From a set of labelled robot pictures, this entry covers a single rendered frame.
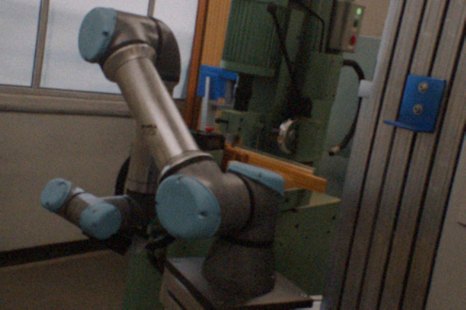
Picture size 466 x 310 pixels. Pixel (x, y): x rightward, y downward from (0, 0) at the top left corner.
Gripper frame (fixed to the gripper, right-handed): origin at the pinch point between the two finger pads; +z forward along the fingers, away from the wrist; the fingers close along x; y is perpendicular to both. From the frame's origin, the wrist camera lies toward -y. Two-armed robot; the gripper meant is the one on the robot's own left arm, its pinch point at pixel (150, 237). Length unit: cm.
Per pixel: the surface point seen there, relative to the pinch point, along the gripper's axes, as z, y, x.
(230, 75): 70, -83, -76
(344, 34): 28, -89, 2
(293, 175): 25.7, -36.8, 13.5
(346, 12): 25, -95, 1
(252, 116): 21, -49, -9
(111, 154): 92, -28, -145
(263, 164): 25.0, -36.4, 1.9
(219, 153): 12.1, -31.3, -4.5
